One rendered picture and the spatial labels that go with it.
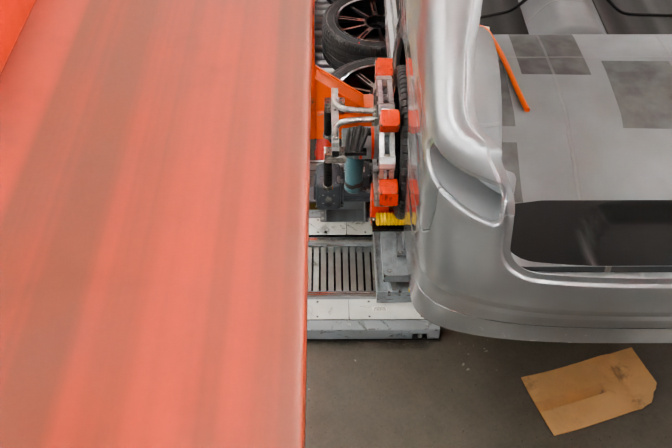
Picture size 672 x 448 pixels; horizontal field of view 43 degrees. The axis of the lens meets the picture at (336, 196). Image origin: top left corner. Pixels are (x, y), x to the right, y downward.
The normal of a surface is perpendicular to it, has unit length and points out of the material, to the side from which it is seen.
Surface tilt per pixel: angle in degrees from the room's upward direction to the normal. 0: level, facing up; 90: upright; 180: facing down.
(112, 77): 0
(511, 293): 96
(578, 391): 1
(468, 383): 0
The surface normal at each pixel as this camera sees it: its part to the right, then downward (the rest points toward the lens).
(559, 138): 0.01, -0.43
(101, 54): 0.00, -0.73
